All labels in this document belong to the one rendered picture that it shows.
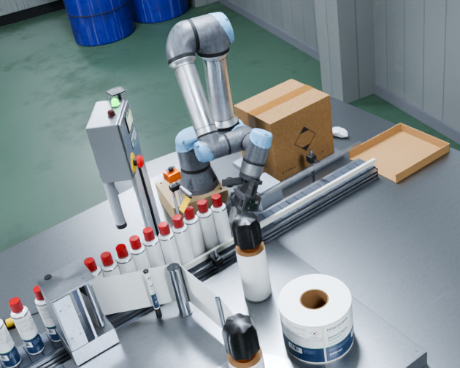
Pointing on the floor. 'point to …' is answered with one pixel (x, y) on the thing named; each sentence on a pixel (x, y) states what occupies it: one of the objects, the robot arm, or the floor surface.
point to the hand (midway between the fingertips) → (230, 225)
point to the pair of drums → (117, 17)
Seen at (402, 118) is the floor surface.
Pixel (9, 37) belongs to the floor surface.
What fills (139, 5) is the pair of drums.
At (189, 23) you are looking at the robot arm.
